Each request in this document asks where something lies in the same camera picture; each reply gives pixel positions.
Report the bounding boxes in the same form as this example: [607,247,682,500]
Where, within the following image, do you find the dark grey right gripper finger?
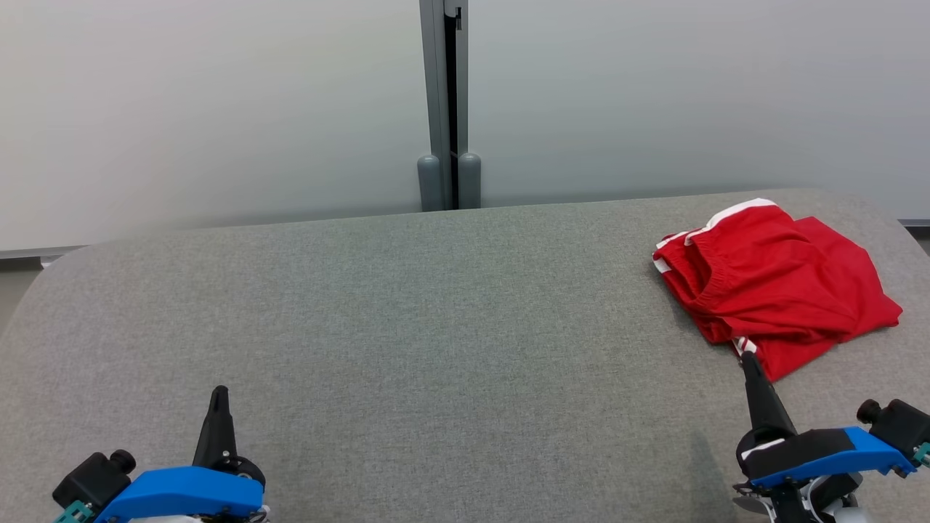
[751,353,798,437]
[740,351,771,438]

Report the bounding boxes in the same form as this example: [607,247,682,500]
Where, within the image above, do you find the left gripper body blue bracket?
[94,454,270,523]

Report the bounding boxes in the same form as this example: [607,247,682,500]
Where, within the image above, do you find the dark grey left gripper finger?
[193,385,220,469]
[219,386,239,466]

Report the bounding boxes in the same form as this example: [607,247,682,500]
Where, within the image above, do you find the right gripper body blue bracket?
[734,426,918,523]

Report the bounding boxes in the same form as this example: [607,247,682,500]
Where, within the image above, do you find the red basketball jersey white trim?
[732,216,904,384]

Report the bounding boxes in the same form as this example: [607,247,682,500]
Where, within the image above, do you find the red basketball shorts white trim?
[652,198,876,346]

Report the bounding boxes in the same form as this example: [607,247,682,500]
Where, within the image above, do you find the grey rounded partition foot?
[417,154,445,212]
[458,152,482,210]

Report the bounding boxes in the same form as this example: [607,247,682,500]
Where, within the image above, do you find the grey partition post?
[419,0,470,210]

